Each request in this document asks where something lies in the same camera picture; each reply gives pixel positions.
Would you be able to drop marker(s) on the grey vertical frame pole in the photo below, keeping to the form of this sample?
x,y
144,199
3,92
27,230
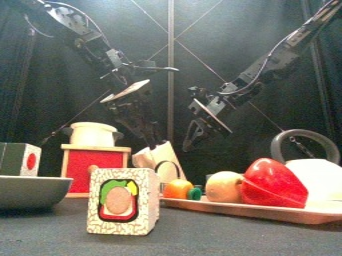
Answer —
x,y
170,33

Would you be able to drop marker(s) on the red toy bell pepper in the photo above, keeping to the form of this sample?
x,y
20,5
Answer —
x,y
274,188

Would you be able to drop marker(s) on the white square dish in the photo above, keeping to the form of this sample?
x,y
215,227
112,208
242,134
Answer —
x,y
31,191

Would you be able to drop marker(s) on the dark green sushi cube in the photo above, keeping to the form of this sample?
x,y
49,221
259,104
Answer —
x,y
13,160

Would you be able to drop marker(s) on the white patterned sushi block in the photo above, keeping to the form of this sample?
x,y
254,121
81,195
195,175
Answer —
x,y
121,220

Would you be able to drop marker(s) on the white toy cooking pot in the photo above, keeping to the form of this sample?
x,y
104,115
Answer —
x,y
93,135

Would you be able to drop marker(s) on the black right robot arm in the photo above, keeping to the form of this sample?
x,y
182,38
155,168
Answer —
x,y
284,56

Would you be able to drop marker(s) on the pale yellow toy onion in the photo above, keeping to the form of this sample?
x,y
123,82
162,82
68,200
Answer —
x,y
223,186

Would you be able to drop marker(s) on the pink tray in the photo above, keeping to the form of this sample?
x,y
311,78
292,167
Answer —
x,y
267,211

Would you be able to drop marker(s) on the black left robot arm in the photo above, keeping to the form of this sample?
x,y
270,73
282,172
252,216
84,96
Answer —
x,y
75,30

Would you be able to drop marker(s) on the red wooden toy stove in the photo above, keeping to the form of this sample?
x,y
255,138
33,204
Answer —
x,y
101,161

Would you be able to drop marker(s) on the orange toy fruit green stem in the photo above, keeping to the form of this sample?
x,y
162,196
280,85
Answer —
x,y
176,189

